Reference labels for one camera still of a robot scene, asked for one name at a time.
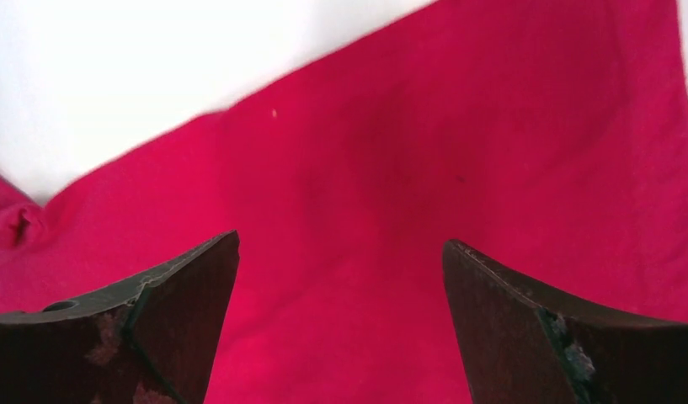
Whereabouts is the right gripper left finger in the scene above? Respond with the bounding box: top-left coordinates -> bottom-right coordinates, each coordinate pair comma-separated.
0,231 -> 240,403

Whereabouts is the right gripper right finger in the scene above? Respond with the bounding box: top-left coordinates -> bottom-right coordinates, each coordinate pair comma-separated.
442,240 -> 688,403

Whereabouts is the red t shirt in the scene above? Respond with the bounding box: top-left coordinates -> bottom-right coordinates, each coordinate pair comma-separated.
0,1 -> 688,403

